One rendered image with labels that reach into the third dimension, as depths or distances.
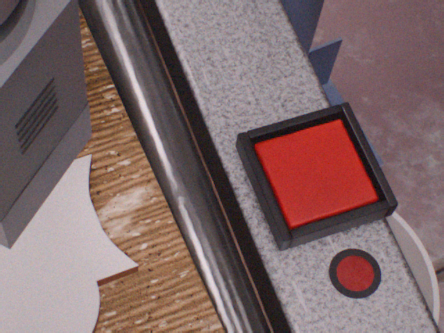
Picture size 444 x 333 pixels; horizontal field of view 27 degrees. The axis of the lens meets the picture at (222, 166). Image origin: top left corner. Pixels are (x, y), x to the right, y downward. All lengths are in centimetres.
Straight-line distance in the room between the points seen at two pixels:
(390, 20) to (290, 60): 122
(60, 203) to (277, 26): 20
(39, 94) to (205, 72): 28
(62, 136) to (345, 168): 24
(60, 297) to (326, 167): 18
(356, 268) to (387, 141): 113
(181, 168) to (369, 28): 127
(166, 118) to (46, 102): 24
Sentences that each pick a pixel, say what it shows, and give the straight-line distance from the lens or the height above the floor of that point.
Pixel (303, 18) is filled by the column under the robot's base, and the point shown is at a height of 41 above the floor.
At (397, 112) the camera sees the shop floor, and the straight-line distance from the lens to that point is 171.
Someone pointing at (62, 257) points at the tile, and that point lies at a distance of 51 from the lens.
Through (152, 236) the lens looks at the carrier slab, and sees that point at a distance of 53.
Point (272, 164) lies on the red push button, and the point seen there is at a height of 93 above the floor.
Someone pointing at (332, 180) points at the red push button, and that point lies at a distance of 56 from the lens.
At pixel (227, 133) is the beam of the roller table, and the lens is 58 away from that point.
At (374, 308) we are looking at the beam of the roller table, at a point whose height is 92.
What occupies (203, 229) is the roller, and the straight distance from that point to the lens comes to 55.
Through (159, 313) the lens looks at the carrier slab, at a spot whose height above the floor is 94.
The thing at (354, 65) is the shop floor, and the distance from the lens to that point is 175.
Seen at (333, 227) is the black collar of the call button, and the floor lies 93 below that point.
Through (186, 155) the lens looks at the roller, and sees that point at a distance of 57.
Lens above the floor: 142
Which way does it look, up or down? 63 degrees down
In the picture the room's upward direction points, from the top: 10 degrees clockwise
